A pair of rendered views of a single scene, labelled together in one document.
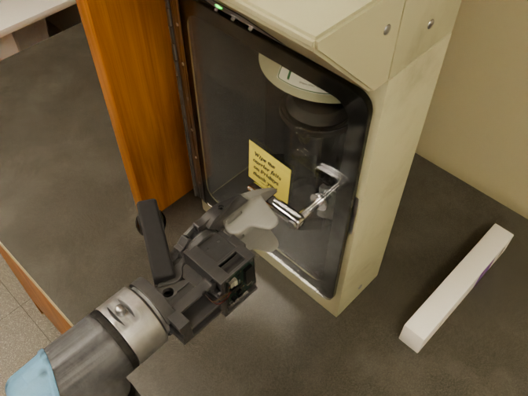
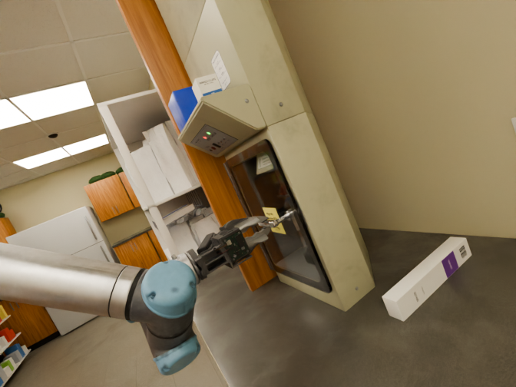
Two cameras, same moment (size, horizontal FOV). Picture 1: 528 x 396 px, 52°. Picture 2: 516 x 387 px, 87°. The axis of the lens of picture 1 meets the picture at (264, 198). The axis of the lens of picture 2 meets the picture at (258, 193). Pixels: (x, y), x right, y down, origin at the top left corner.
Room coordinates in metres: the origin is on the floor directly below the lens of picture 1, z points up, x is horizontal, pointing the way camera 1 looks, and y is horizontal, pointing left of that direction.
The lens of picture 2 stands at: (-0.18, -0.27, 1.35)
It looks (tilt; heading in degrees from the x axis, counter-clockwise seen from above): 7 degrees down; 22
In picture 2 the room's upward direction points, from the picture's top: 24 degrees counter-clockwise
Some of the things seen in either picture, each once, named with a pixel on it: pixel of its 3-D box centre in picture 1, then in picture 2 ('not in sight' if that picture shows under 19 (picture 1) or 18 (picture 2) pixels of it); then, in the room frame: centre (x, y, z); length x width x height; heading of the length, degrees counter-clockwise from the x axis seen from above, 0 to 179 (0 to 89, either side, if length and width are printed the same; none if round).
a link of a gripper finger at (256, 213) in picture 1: (258, 213); (253, 222); (0.40, 0.01, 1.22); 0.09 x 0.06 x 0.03; 136
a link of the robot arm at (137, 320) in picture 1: (133, 320); (184, 269); (0.26, 0.14, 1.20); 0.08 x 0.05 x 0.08; 46
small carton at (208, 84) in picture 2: not in sight; (208, 93); (0.42, -0.01, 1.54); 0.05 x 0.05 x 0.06; 43
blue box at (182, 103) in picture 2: not in sight; (193, 109); (0.52, 0.09, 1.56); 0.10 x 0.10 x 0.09; 46
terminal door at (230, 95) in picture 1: (260, 162); (270, 217); (0.51, 0.00, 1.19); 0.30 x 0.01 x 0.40; 46
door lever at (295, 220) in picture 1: (285, 198); (273, 220); (0.44, -0.03, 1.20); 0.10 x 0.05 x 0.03; 46
